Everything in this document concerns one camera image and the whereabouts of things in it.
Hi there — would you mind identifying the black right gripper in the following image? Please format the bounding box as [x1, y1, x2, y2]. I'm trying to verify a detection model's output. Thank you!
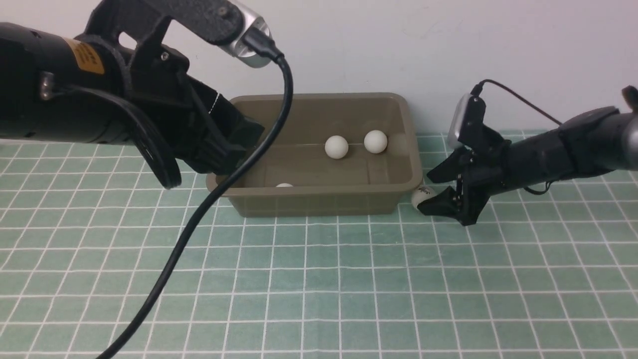
[418, 127, 511, 226]

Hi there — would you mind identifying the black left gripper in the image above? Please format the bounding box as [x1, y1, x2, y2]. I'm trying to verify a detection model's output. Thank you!
[131, 60, 265, 176]

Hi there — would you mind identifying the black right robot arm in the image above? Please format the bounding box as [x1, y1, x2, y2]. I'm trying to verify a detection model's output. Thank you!
[416, 83, 638, 226]

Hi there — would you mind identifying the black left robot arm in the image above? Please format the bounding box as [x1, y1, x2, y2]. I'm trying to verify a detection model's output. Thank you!
[1, 22, 264, 181]

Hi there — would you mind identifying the olive plastic storage bin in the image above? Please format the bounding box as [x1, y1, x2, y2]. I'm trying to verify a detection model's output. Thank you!
[223, 93, 423, 217]

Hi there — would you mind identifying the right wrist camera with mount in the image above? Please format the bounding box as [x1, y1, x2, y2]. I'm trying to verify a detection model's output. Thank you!
[447, 93, 486, 149]

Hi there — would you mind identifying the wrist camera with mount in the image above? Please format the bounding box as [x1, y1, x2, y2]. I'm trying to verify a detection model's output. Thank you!
[447, 93, 486, 149]
[78, 0, 283, 69]

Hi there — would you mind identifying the black right camera cable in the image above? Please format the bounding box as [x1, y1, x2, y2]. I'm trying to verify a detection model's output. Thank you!
[471, 79, 564, 125]

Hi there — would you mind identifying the black camera cable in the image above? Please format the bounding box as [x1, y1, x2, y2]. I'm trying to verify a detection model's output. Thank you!
[471, 79, 564, 125]
[95, 42, 294, 359]

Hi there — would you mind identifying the black left camera cable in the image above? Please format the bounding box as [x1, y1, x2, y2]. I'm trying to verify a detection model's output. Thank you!
[95, 42, 294, 359]

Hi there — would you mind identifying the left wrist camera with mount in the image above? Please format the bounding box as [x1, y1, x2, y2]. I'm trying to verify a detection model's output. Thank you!
[78, 0, 283, 69]

